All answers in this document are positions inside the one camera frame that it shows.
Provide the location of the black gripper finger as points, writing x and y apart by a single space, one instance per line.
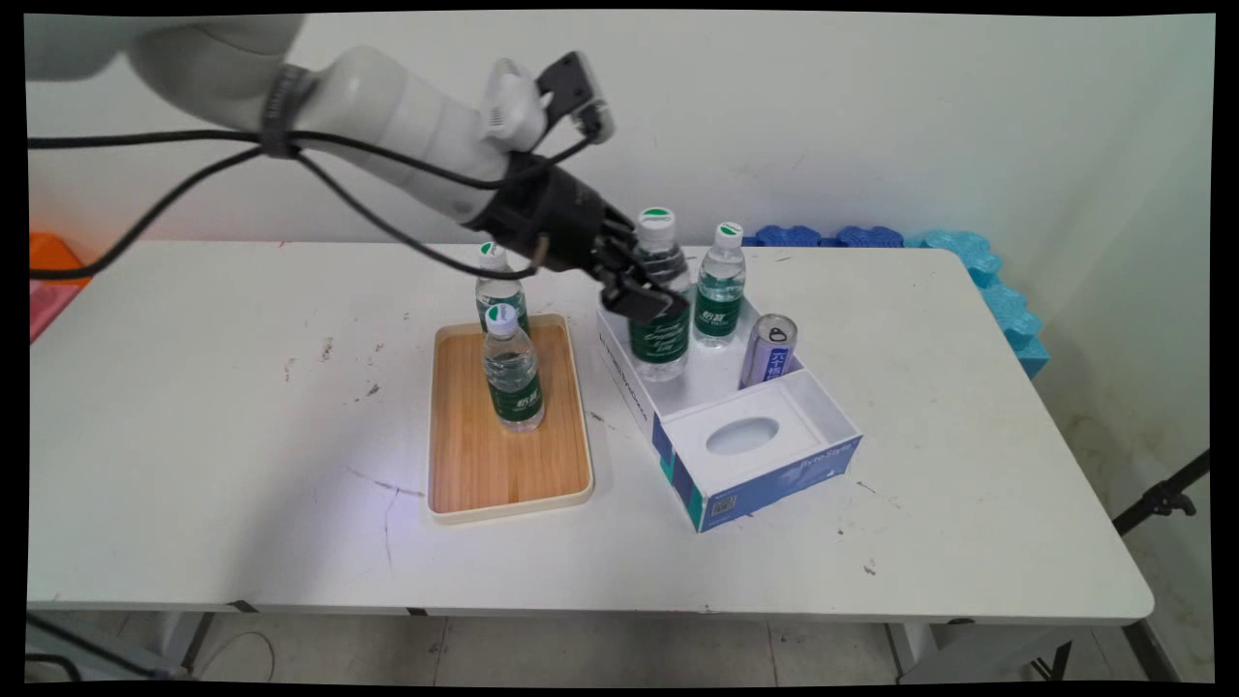
647 298
619 240

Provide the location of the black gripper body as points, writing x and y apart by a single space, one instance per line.
547 218

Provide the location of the large water bottle green label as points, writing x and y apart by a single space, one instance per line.
662 347

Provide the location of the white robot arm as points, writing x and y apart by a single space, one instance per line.
387 106

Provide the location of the small water bottle green label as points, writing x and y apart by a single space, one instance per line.
719 290
497 295
514 382

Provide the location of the silver and blue drink can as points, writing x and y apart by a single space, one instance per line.
770 353

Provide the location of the dark blue foam mat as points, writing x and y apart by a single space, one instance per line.
786 235
869 235

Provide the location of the white and blue cardboard box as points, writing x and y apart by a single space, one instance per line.
755 474

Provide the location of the wooden tray with cream rim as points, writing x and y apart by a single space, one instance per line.
474 455

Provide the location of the light blue foam mat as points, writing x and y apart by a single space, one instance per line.
1007 300

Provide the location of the orange plastic bin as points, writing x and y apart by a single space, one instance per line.
53 257

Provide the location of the pink plastic bin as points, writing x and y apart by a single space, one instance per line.
46 310

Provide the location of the black tripod stand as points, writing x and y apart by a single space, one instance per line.
1162 499

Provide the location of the grey metal table leg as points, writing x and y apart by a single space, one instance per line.
184 639

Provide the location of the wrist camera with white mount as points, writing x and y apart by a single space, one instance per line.
571 92

